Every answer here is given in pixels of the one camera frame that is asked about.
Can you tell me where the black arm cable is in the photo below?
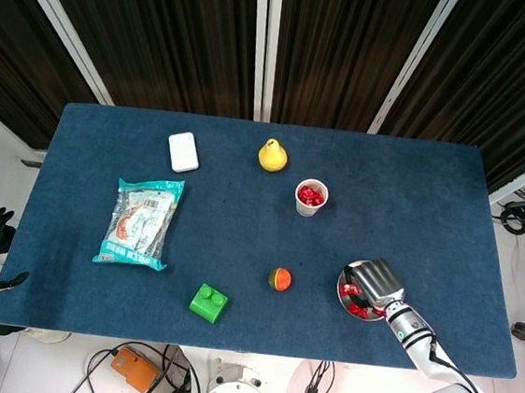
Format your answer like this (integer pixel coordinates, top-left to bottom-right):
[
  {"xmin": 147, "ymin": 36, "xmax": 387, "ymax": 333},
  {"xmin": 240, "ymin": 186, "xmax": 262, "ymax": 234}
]
[{"xmin": 424, "ymin": 341, "xmax": 492, "ymax": 393}]

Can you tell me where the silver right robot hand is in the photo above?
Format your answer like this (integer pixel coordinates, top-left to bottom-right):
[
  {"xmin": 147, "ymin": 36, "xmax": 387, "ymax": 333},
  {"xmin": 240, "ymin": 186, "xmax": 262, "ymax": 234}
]
[{"xmin": 338, "ymin": 254, "xmax": 410, "ymax": 316}]

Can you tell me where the silver metal plate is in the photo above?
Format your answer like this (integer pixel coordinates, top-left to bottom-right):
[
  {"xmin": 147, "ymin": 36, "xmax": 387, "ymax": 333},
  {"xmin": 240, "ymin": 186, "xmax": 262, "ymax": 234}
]
[{"xmin": 333, "ymin": 256, "xmax": 400, "ymax": 325}]

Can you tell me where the white paper cup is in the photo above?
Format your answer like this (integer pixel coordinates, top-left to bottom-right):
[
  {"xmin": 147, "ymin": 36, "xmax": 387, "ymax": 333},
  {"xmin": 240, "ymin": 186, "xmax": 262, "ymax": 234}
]
[{"xmin": 291, "ymin": 175, "xmax": 331, "ymax": 220}]

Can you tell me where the yellow toy pear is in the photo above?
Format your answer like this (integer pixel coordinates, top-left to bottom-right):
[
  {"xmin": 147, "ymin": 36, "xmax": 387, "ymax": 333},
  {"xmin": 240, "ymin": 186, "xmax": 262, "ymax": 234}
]
[{"xmin": 256, "ymin": 135, "xmax": 291, "ymax": 175}]

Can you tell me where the teal clear snack bag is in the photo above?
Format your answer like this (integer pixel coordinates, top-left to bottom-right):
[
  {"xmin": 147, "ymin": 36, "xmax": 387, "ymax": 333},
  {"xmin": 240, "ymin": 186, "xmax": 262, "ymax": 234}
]
[{"xmin": 91, "ymin": 171, "xmax": 186, "ymax": 274}]

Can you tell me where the black coiled cable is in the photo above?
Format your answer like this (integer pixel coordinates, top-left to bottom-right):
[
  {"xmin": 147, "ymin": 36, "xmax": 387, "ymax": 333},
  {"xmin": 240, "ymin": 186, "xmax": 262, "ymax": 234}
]
[{"xmin": 497, "ymin": 202, "xmax": 525, "ymax": 235}]

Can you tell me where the white rectangular box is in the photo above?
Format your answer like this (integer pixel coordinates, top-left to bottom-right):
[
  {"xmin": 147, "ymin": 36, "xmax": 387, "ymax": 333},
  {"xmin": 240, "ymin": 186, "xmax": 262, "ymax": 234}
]
[{"xmin": 164, "ymin": 129, "xmax": 204, "ymax": 175}]

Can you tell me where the black looped floor cable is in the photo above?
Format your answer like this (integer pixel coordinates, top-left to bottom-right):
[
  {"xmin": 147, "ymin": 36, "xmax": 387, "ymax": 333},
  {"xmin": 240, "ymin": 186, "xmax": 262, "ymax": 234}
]
[{"xmin": 65, "ymin": 333, "xmax": 210, "ymax": 393}]

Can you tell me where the blue table cloth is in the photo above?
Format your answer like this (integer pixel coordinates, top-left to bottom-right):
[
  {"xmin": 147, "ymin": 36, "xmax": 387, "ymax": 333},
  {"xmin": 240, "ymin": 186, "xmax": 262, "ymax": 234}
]
[{"xmin": 0, "ymin": 93, "xmax": 525, "ymax": 382}]

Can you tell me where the orange floor device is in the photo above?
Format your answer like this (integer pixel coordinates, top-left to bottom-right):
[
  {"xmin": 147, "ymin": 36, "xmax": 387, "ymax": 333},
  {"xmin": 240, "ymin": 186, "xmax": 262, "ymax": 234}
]
[{"xmin": 108, "ymin": 344, "xmax": 162, "ymax": 393}]

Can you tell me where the green toy building block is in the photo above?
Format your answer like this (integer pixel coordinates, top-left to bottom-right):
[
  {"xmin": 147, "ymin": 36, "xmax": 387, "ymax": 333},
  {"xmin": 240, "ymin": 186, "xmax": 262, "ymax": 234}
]
[{"xmin": 187, "ymin": 281, "xmax": 232, "ymax": 327}]

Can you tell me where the dark pleated curtain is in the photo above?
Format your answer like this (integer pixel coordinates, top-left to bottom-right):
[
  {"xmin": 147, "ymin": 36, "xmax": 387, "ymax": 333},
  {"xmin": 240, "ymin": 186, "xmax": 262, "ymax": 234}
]
[
  {"xmin": 0, "ymin": 0, "xmax": 109, "ymax": 156},
  {"xmin": 17, "ymin": 0, "xmax": 266, "ymax": 121},
  {"xmin": 268, "ymin": 0, "xmax": 443, "ymax": 140},
  {"xmin": 372, "ymin": 0, "xmax": 525, "ymax": 198}
]

